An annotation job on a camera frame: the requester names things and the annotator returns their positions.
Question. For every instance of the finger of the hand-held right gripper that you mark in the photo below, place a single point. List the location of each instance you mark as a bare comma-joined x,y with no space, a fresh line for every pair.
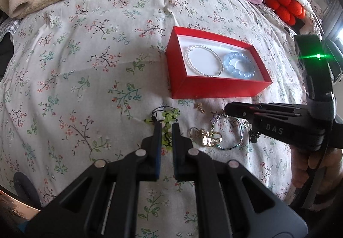
238,114
281,106

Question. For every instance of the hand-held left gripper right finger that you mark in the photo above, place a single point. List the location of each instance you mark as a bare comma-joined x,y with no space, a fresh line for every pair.
175,152

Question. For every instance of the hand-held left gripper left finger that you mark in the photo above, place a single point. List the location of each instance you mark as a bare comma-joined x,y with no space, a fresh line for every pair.
158,152

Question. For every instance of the black bead ornament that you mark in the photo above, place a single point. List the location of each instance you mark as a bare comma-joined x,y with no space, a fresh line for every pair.
254,134

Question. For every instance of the red jewelry box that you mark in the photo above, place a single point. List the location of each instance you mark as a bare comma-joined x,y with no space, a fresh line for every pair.
214,89

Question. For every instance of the small gold earring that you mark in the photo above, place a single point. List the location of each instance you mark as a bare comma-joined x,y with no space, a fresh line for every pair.
200,108

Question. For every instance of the person's right hand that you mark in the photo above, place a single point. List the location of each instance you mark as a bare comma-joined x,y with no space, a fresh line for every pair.
300,168

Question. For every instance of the floral bedspread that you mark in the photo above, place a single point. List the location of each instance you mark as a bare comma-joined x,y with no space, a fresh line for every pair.
80,79

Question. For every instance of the grey checked sheet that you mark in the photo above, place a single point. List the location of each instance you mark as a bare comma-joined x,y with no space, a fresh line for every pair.
10,26

